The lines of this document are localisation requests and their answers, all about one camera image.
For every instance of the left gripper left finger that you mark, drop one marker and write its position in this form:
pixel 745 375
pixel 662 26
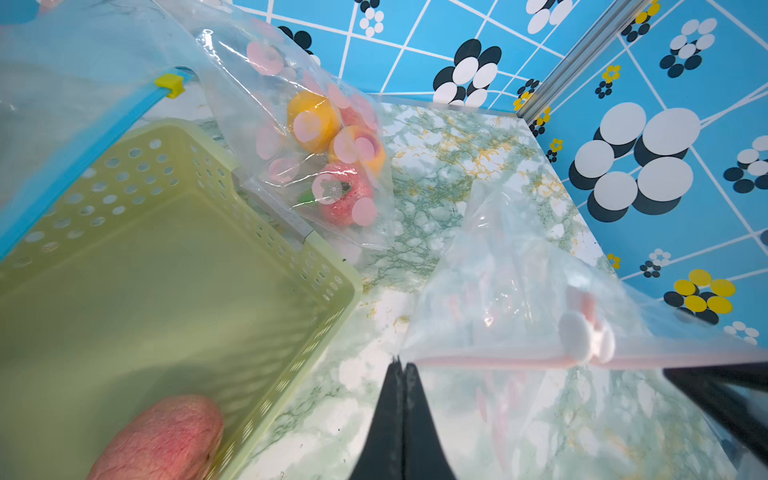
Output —
pixel 382 453

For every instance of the clear zip-top bag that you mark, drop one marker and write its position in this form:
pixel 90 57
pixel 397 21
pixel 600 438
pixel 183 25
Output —
pixel 74 78

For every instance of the pink peach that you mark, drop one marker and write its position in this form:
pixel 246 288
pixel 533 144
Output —
pixel 344 195
pixel 176 438

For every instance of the pale green plastic basket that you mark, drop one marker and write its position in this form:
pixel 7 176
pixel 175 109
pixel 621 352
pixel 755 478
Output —
pixel 152 277

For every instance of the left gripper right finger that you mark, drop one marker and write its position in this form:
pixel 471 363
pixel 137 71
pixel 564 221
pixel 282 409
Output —
pixel 423 456

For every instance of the pink peach right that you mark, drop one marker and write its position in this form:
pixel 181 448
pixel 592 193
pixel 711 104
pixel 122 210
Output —
pixel 344 195

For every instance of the pink peach front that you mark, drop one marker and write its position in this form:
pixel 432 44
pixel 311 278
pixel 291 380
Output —
pixel 176 438

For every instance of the yellow red blush peach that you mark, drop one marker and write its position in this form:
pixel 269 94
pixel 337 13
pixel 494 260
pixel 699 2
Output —
pixel 355 144

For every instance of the plain yellow peach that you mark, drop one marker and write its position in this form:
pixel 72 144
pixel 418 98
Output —
pixel 313 121

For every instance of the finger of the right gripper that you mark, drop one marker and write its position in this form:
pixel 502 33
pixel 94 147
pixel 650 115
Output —
pixel 735 396

